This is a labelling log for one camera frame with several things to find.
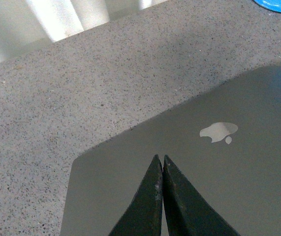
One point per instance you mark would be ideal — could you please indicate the left gripper dark top-camera left finger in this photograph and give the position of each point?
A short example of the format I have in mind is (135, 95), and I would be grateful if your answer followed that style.
(143, 217)

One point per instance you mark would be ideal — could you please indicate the left gripper dark top-camera right finger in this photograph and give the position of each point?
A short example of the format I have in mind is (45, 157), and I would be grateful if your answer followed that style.
(187, 212)

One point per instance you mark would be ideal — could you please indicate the white curtain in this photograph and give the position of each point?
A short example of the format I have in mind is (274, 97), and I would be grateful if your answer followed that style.
(27, 25)

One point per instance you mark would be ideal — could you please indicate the grey laptop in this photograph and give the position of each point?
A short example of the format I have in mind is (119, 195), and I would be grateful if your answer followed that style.
(226, 142)

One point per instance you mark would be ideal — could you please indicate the blue desk lamp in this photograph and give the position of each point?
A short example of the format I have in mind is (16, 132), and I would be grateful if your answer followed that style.
(273, 5)

